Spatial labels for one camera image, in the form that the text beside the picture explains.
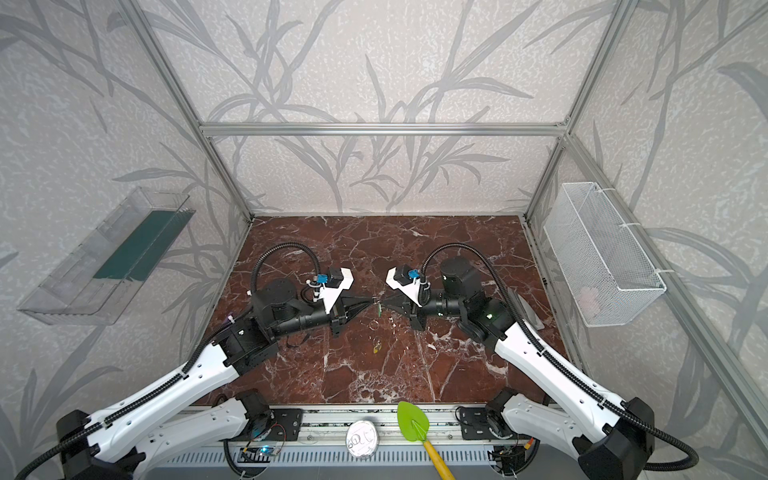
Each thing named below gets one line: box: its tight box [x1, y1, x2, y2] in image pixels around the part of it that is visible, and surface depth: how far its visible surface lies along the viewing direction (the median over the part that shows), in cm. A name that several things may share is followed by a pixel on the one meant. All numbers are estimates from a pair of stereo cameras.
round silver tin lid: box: [346, 420, 378, 457], surface depth 69 cm
